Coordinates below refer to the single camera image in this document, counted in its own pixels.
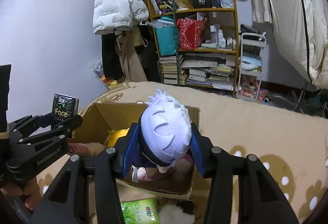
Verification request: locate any red gift bag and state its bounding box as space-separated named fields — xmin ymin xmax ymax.
xmin=177 ymin=18 xmax=207 ymax=50

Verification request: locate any green tissue pack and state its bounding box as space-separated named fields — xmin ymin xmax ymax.
xmin=121 ymin=198 xmax=159 ymax=224

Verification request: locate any white rolling cart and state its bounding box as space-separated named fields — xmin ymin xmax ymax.
xmin=236 ymin=32 xmax=267 ymax=102

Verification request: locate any black Face tissue pack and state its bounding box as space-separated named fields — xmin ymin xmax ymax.
xmin=51 ymin=94 xmax=79 ymax=123

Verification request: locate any beige patterned blanket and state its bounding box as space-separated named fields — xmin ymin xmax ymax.
xmin=72 ymin=82 xmax=327 ymax=223

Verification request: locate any black coat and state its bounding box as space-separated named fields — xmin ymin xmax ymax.
xmin=101 ymin=34 xmax=124 ymax=80

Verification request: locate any plastic bag with yellow toy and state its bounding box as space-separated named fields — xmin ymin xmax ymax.
xmin=90 ymin=58 xmax=118 ymax=89

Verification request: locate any pink towel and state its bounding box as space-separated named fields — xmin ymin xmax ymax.
xmin=67 ymin=143 xmax=106 ymax=156

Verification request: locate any pink bear plush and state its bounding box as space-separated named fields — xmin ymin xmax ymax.
xmin=175 ymin=153 xmax=194 ymax=174

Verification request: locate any wooden bookshelf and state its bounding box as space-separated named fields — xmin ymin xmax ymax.
xmin=147 ymin=0 xmax=238 ymax=94

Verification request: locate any beige trench coat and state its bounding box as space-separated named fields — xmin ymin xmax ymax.
xmin=116 ymin=27 xmax=147 ymax=82

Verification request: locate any person's left hand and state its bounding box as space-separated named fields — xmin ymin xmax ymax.
xmin=1 ymin=177 xmax=42 ymax=210

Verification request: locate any white-haired plush doll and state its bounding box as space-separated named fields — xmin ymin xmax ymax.
xmin=132 ymin=89 xmax=192 ymax=182

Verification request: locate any pile of books right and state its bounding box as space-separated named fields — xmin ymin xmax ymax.
xmin=179 ymin=52 xmax=235 ymax=92

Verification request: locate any stack of books left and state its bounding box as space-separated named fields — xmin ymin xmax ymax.
xmin=159 ymin=55 xmax=188 ymax=85

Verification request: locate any black and white fluffy plush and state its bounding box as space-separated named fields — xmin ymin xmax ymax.
xmin=158 ymin=200 xmax=195 ymax=224

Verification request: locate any teal bag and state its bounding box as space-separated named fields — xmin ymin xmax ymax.
xmin=155 ymin=17 xmax=176 ymax=56

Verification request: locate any yellow plush toy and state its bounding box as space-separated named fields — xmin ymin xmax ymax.
xmin=103 ymin=128 xmax=129 ymax=147

